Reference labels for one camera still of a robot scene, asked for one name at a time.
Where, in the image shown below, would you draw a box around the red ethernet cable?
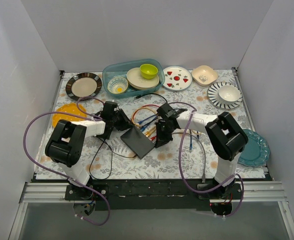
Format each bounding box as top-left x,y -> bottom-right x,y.
131,104 -> 160,141

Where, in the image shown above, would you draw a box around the brown rimmed plate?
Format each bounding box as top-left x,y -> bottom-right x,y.
65,72 -> 103,101

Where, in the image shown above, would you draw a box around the aluminium frame rail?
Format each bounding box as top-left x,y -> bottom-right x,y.
9,180 -> 294,240

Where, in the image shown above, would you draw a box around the teal plastic basin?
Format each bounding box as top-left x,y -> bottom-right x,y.
102,59 -> 165,99

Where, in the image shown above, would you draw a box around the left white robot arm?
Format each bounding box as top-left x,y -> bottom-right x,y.
45,101 -> 134,200

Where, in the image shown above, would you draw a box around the beige plate stack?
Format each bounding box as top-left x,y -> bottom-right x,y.
126,67 -> 160,89

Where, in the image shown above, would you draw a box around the black network switch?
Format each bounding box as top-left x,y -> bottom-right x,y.
120,126 -> 155,159

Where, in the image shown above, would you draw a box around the lime green bowl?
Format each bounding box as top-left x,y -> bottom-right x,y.
140,63 -> 158,80

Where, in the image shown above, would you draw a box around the grey ethernet cable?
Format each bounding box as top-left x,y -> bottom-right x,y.
173,131 -> 208,183

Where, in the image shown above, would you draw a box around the beige square panda bowl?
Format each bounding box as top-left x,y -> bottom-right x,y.
191,65 -> 218,87

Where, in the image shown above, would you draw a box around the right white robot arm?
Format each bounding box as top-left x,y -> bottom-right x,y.
155,103 -> 249,199

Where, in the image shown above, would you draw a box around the blue patterned small bowl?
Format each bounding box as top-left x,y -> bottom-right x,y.
107,76 -> 129,94

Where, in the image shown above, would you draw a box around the white plate red shapes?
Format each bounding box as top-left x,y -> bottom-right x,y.
162,66 -> 193,92

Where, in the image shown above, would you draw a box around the teal scalloped plate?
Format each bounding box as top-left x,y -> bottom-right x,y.
238,129 -> 270,167

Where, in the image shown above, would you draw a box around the yellow ethernet cable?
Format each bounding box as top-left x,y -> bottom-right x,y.
146,124 -> 205,141
126,107 -> 160,160

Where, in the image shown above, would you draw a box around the blue ethernet cable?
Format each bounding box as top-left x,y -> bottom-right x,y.
136,114 -> 195,151

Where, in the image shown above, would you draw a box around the yellow dotted plate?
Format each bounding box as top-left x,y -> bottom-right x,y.
52,103 -> 88,128

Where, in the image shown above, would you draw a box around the blue striped plate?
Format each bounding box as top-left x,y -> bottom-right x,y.
207,81 -> 243,110

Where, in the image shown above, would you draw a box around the white bowl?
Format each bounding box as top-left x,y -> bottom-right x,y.
218,85 -> 241,104

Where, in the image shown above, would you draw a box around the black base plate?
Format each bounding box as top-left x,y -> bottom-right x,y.
64,179 -> 242,211

